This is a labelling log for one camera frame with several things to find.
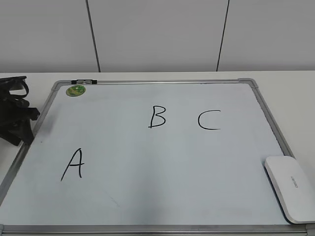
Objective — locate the white aluminium-framed whiteboard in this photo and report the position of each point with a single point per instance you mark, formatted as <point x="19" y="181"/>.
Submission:
<point x="149" y="157"/>

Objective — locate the white rectangular board eraser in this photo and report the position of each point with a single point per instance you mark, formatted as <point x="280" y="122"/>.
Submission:
<point x="294" y="190"/>

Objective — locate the black metal hanger clip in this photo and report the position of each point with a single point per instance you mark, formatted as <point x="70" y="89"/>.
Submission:
<point x="84" y="82"/>

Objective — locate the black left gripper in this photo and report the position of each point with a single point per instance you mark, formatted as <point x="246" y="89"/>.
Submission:
<point x="15" y="111"/>

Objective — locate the round green magnet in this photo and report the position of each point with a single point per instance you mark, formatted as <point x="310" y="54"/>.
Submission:
<point x="75" y="91"/>

